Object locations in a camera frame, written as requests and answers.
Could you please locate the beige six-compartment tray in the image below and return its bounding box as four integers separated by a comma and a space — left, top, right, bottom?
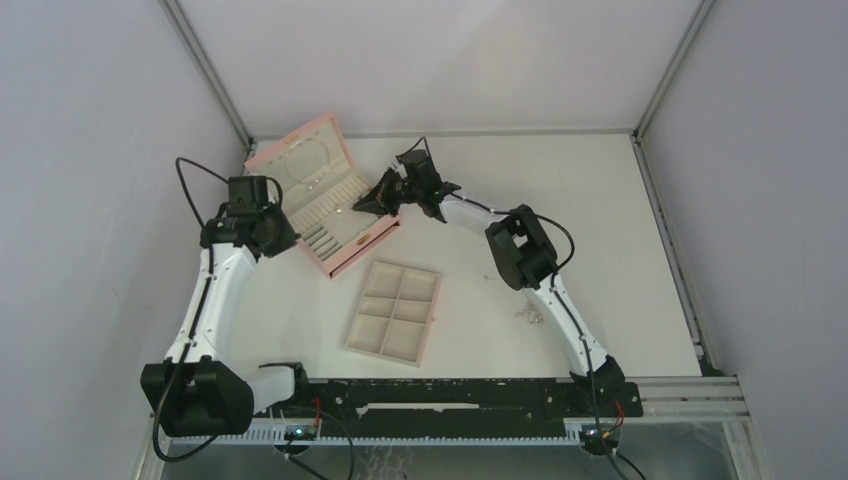
344, 261, 442, 368

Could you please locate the white slotted cable duct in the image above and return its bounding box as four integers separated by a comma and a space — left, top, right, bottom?
170, 423, 598, 446

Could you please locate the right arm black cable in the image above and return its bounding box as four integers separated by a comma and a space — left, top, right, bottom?
396, 136, 631, 480

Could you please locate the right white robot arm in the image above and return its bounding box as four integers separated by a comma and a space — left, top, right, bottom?
353, 149, 626, 416

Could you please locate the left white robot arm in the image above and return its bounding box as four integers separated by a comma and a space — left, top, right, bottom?
140, 175, 313, 438

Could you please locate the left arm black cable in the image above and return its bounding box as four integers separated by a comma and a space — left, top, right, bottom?
152, 156, 286, 464

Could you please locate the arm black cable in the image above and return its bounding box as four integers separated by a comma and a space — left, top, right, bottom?
396, 136, 631, 480
152, 156, 286, 464

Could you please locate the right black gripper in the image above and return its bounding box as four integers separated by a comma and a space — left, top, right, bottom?
353, 168, 422, 219

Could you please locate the pink jewelry box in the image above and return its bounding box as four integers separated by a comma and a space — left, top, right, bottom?
245, 113, 400, 279

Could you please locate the silver hoop necklace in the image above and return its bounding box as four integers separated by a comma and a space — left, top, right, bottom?
283, 135, 336, 190

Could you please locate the black mounting base plate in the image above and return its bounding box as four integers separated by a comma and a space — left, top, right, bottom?
268, 378, 644, 438

